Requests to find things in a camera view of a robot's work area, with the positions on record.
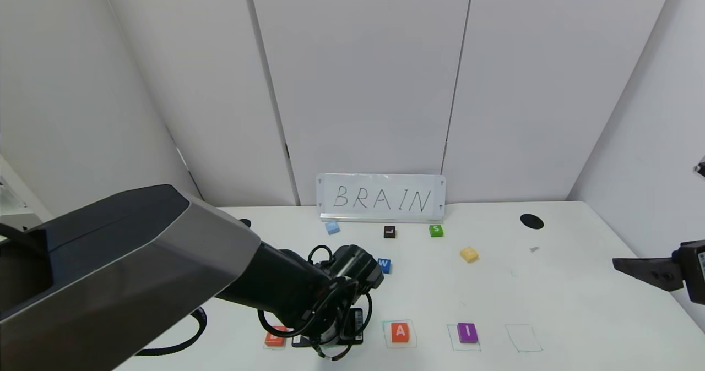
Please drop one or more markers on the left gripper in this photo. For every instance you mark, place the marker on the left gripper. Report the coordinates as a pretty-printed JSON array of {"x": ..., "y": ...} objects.
[{"x": 357, "y": 323}]

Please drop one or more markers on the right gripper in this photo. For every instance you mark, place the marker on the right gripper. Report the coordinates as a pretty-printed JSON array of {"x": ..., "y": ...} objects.
[{"x": 695, "y": 266}]

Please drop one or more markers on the yellow letter block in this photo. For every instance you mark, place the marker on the yellow letter block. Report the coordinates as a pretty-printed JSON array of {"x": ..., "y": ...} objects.
[{"x": 469, "y": 254}]

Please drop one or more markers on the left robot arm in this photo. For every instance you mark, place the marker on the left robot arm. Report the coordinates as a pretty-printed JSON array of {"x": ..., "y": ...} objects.
[{"x": 137, "y": 272}]

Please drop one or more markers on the orange block letter A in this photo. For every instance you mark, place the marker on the orange block letter A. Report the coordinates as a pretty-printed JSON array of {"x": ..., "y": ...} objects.
[{"x": 400, "y": 332}]

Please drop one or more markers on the blue block letter W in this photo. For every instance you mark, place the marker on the blue block letter W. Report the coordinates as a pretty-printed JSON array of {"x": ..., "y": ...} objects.
[{"x": 386, "y": 264}]

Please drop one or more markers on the orange block letter B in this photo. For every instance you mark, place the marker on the orange block letter B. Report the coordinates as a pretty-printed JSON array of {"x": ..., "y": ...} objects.
[{"x": 272, "y": 338}]

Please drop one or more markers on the black block letter L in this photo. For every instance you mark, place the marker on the black block letter L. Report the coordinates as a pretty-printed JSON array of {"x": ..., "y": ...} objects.
[{"x": 390, "y": 232}]

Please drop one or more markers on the light blue letter block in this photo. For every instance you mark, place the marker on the light blue letter block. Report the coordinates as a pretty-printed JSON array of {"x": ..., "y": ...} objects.
[{"x": 332, "y": 228}]

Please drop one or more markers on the purple block letter I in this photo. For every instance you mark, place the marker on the purple block letter I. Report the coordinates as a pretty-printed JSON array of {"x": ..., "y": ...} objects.
[{"x": 468, "y": 333}]

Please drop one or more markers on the green block letter S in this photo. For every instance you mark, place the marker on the green block letter S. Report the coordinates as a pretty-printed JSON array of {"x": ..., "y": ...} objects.
[{"x": 437, "y": 230}]

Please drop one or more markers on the white BRAIN sign board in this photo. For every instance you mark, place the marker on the white BRAIN sign board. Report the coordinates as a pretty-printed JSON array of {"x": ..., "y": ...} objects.
[{"x": 385, "y": 197}]

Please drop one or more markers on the white shelf unit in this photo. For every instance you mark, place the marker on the white shelf unit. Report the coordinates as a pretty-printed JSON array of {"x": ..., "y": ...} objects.
[{"x": 16, "y": 195}]

